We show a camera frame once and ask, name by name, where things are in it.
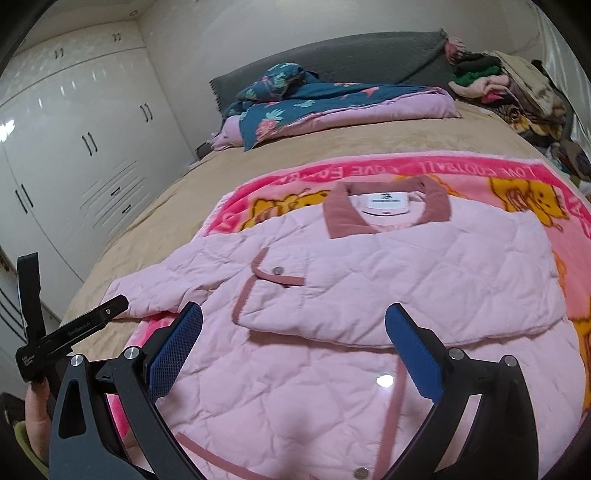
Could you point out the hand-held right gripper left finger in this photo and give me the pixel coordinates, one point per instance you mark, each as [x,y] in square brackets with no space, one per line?
[178,350]

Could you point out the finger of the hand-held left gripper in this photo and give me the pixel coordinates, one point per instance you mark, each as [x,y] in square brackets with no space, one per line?
[31,295]
[69,334]

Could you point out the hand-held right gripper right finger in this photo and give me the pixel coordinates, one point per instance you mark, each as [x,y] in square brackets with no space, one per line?
[413,350]

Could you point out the pink quilted jacket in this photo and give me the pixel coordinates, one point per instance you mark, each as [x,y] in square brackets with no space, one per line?
[346,277]

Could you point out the person's left forearm green sleeve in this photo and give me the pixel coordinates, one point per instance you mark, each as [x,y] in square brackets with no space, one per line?
[27,445]

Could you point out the pile of mixed clothes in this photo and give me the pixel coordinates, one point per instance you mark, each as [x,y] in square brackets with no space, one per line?
[485,78]

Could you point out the person's left hand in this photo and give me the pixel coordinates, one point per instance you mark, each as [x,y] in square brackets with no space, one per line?
[38,410]

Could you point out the beige bed sheet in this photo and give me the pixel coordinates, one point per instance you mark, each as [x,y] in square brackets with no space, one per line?
[184,198]

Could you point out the white wardrobe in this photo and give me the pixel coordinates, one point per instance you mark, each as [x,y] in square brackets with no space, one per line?
[69,138]

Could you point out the dark bedside table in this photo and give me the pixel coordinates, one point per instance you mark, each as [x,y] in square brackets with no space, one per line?
[203,151]

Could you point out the pink printed blanket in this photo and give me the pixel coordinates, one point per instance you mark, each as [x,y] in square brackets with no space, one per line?
[295,173]

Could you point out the dark blue floral quilt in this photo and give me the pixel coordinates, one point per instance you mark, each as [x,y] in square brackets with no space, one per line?
[323,104]

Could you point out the dark blue floral pillow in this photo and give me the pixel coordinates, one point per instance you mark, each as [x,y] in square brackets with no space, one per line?
[277,78]

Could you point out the white satin curtain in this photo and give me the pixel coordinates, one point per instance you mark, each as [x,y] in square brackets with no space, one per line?
[568,83]

